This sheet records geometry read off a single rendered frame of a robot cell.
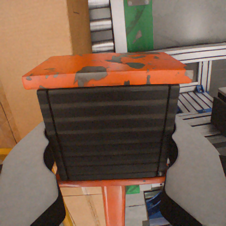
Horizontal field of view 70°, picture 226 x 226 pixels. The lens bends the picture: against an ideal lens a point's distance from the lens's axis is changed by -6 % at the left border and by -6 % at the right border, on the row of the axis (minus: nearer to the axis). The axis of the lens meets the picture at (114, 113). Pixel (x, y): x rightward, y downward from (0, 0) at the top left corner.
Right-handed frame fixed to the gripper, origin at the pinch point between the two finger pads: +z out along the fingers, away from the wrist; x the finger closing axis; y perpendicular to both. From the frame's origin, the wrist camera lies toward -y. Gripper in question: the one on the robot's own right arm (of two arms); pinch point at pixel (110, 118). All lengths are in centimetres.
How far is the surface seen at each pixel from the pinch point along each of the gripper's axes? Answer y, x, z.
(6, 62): 0.5, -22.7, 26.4
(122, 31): -2, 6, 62
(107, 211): 9.9, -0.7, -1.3
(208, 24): -4, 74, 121
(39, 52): -1.0, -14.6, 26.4
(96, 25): -5, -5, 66
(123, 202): 8.7, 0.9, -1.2
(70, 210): 125, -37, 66
